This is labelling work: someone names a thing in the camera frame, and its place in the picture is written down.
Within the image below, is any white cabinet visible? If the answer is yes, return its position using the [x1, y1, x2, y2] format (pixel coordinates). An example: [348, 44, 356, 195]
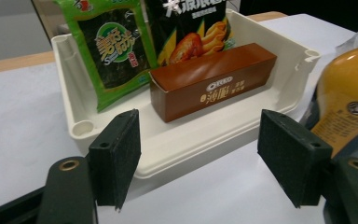
[0, 0, 53, 73]

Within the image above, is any green seaweed snack packet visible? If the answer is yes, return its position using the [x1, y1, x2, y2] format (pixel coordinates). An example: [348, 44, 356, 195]
[54, 0, 160, 113]

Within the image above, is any black yellow chips bag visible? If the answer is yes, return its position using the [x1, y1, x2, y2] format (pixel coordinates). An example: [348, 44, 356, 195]
[143, 0, 236, 67]

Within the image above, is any white plastic bin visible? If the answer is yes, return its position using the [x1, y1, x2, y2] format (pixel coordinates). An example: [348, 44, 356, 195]
[0, 12, 358, 224]

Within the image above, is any white plastic tray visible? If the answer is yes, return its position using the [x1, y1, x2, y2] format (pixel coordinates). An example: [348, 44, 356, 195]
[50, 8, 321, 181]

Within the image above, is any orange juice bottle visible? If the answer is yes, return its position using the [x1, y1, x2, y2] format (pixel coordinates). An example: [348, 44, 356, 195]
[304, 45, 358, 161]

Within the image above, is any brown cookie box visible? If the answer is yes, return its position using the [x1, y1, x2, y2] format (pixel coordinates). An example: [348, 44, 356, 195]
[148, 42, 278, 124]

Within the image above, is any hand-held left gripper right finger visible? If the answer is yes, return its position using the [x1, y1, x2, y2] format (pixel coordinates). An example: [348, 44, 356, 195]
[256, 109, 334, 209]

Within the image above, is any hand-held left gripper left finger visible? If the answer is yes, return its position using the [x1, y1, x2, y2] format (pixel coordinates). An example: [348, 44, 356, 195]
[88, 108, 143, 213]

